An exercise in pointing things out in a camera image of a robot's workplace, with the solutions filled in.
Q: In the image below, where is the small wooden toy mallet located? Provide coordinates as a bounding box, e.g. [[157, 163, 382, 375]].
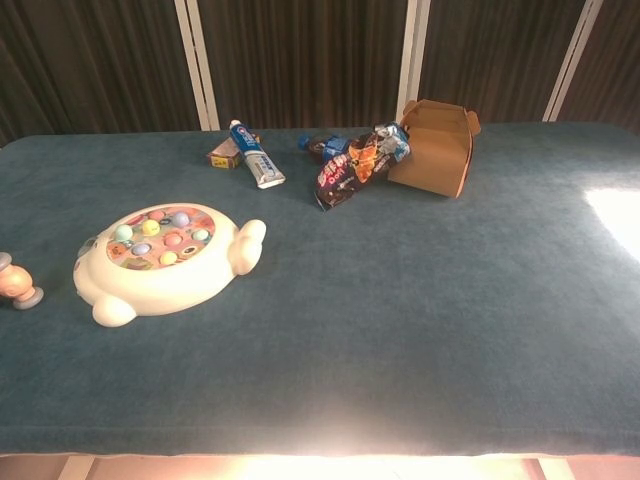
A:
[[0, 250, 46, 312]]

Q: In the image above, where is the white whack-a-mole toy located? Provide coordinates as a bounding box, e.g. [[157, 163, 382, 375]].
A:
[[72, 201, 268, 329]]

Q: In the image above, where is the dark snack bag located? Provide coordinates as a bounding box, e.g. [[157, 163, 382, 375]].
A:
[[311, 120, 413, 214]]

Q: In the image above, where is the blue table cloth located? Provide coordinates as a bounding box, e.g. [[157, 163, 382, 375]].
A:
[[0, 121, 640, 458]]

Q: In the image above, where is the cola bottle blue label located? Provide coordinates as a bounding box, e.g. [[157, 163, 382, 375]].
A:
[[297, 130, 352, 164]]

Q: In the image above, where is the blue white toothpaste tube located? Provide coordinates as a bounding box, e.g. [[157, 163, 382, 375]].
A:
[[228, 119, 288, 191]]

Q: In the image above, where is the small red brown carton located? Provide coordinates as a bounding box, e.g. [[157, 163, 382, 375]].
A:
[[205, 133, 262, 172]]

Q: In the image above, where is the brown cardboard gable box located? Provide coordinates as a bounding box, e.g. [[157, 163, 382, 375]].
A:
[[386, 98, 484, 200]]

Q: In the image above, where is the dark brown pleated curtain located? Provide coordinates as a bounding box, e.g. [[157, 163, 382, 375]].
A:
[[0, 0, 640, 149]]

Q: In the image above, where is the white curtain frame post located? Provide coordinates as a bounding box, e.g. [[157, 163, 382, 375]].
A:
[[398, 0, 433, 127], [541, 0, 605, 124], [173, 0, 222, 133]]

